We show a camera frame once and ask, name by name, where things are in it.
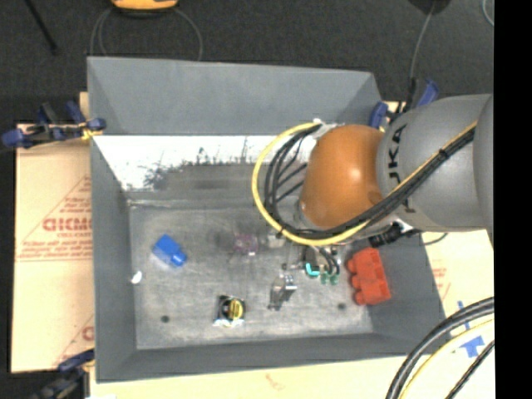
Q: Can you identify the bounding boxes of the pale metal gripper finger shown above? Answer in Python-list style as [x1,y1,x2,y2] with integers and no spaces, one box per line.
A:
[268,273,287,312]
[280,273,299,304]

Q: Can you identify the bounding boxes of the black and yellow round object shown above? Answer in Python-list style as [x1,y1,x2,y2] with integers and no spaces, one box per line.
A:
[213,294,247,328]

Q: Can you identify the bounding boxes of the red toy brick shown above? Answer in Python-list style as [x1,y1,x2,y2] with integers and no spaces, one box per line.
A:
[345,247,392,307]

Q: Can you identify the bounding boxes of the small purple toy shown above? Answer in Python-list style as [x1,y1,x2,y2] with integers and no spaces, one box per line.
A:
[231,231,259,257]

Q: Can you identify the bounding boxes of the blue toy block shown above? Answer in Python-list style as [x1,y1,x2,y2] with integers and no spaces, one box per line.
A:
[150,234,189,269]

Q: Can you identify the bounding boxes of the grey metal bin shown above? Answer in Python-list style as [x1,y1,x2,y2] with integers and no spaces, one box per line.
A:
[86,56,452,382]

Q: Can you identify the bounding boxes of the brown cardboard board red print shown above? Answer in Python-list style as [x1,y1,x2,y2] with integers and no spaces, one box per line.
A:
[10,91,96,374]

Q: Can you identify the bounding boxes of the black cylinder on white bracket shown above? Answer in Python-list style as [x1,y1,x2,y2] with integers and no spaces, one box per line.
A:
[367,222,405,249]

